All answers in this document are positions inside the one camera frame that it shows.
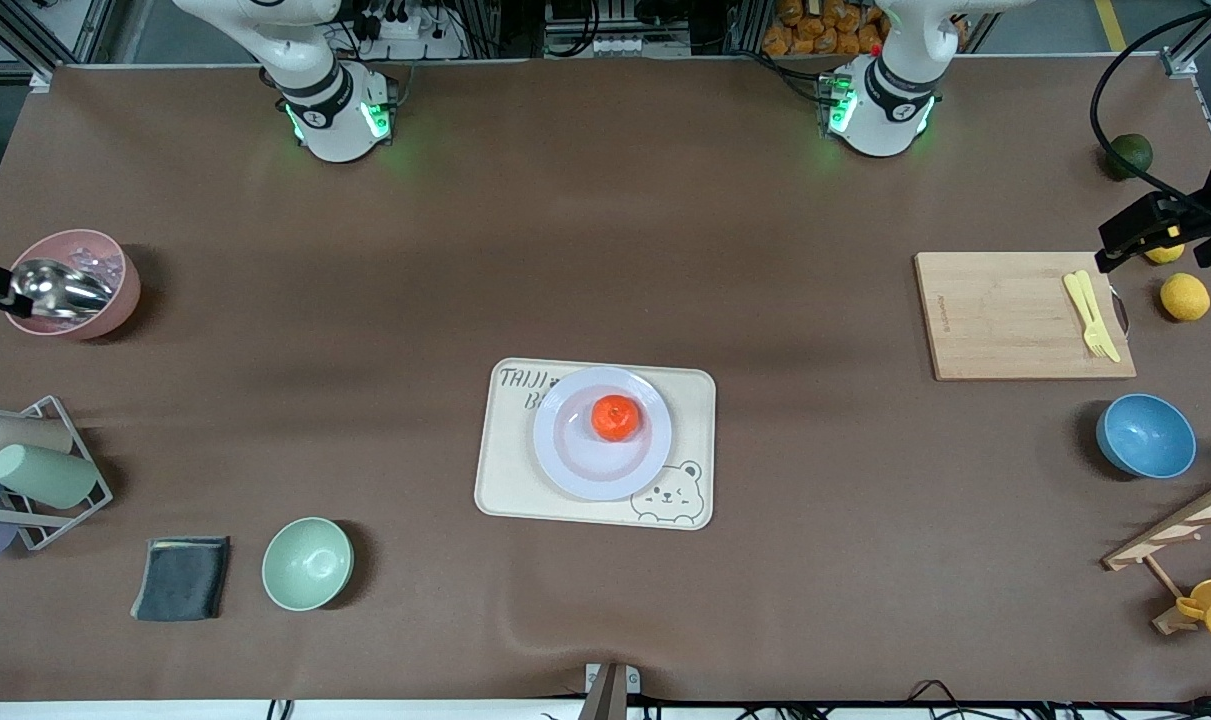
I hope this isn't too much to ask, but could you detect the orange fruit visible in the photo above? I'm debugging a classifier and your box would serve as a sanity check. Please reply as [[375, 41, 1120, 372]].
[[591, 394, 641, 442]]

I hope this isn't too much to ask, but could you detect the pink bowl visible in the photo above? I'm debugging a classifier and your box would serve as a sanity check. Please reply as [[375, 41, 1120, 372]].
[[3, 229, 142, 341]]

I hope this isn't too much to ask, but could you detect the yellow plastic knife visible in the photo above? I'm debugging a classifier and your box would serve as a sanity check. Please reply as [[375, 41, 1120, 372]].
[[1075, 269, 1123, 364]]

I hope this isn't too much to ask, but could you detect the pale lilac round plate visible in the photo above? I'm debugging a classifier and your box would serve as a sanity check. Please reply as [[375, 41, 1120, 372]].
[[532, 366, 673, 502]]

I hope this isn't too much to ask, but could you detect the cream tray with bear print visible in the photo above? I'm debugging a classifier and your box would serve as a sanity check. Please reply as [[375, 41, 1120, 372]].
[[474, 358, 717, 531]]

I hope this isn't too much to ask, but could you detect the wooden mug rack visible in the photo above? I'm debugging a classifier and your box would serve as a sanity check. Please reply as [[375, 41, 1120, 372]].
[[1102, 470, 1211, 636]]

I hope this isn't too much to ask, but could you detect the white power strip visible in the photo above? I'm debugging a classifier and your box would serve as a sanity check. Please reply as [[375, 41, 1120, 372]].
[[360, 0, 466, 61]]

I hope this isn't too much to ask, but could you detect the shiny metal scoop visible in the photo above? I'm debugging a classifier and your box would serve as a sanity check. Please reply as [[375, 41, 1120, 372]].
[[7, 258, 114, 313]]

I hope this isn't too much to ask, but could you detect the beige cup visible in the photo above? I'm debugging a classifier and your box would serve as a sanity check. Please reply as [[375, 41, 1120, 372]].
[[0, 415, 74, 461]]

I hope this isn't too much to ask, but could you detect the mint green cup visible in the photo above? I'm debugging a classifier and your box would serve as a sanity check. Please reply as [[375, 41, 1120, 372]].
[[0, 443, 100, 510]]

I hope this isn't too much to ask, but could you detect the dark grey folded cloth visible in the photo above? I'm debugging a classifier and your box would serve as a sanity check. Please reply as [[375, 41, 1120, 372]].
[[130, 536, 232, 623]]

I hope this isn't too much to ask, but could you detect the blue bowl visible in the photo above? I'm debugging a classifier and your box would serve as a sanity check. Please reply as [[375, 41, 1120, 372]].
[[1096, 393, 1198, 480]]

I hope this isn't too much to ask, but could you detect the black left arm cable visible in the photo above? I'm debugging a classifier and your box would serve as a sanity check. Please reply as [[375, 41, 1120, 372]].
[[1089, 0, 1211, 201]]

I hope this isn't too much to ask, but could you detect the bag of orange snacks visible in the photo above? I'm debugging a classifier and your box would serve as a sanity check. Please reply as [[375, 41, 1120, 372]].
[[762, 0, 971, 58]]

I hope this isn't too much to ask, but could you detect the mint green bowl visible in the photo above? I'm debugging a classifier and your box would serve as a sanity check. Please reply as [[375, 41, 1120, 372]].
[[261, 516, 355, 612]]

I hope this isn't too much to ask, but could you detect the wooden cutting board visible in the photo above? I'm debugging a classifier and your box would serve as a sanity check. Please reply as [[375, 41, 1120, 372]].
[[913, 251, 1137, 382]]

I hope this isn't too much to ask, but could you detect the grey wire cup rack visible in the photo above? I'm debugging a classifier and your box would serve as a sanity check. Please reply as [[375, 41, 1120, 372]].
[[0, 395, 114, 552]]

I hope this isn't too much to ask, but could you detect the dark green avocado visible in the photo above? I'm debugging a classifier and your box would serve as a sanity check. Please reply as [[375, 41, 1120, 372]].
[[1106, 133, 1155, 181]]

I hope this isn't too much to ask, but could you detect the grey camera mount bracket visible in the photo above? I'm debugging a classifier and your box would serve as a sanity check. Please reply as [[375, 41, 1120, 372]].
[[577, 662, 643, 720]]

